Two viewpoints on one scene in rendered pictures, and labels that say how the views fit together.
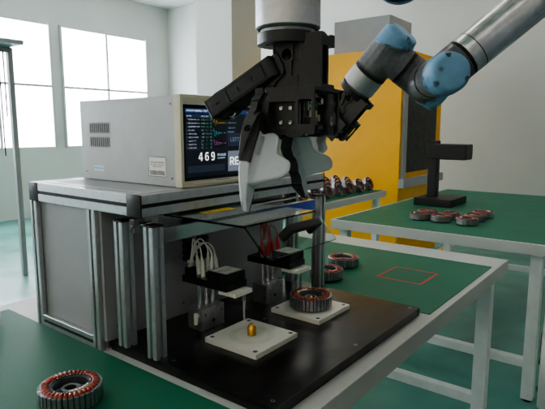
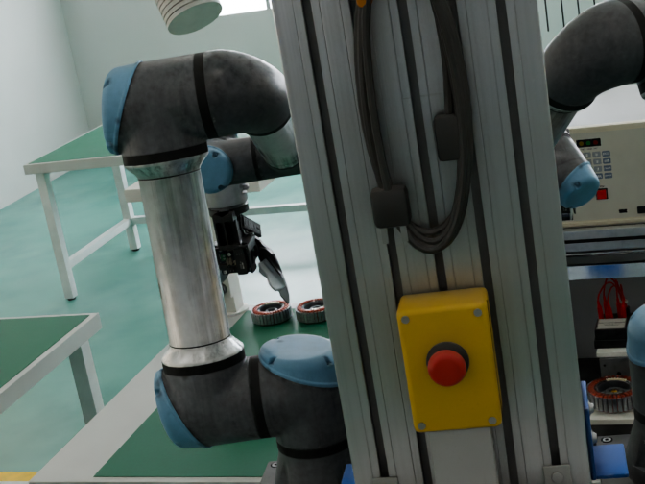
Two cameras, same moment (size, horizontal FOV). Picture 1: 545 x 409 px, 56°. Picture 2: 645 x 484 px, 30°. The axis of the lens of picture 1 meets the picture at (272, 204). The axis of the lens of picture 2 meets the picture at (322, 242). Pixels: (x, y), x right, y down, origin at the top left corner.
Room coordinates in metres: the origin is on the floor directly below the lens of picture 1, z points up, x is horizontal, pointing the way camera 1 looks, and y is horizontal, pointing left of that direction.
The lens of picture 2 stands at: (0.12, -2.03, 1.87)
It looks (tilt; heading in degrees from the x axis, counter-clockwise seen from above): 17 degrees down; 72
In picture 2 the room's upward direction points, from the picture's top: 10 degrees counter-clockwise
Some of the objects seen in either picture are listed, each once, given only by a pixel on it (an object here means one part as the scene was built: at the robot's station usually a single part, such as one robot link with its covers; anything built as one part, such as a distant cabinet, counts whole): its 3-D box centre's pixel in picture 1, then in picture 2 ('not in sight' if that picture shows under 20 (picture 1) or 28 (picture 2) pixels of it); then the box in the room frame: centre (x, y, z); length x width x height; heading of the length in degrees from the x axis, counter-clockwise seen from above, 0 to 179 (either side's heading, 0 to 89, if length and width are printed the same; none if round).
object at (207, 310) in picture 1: (206, 314); not in sight; (1.19, 0.16, 0.80); 0.07 x 0.05 x 0.06; 142
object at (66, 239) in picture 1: (69, 270); not in sight; (1.19, 0.49, 0.91); 0.28 x 0.03 x 0.32; 52
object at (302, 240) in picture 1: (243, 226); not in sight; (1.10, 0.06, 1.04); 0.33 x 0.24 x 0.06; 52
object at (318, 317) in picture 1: (311, 307); (615, 404); (1.30, -0.10, 0.78); 0.15 x 0.15 x 0.01; 52
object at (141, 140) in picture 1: (192, 139); (556, 156); (1.41, 0.22, 1.22); 0.44 x 0.39 x 0.20; 142
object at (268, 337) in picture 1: (251, 337); not in sight; (1.11, 0.05, 0.78); 0.15 x 0.15 x 0.01; 52
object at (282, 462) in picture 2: not in sight; (322, 461); (0.55, -0.53, 1.09); 0.15 x 0.15 x 0.10
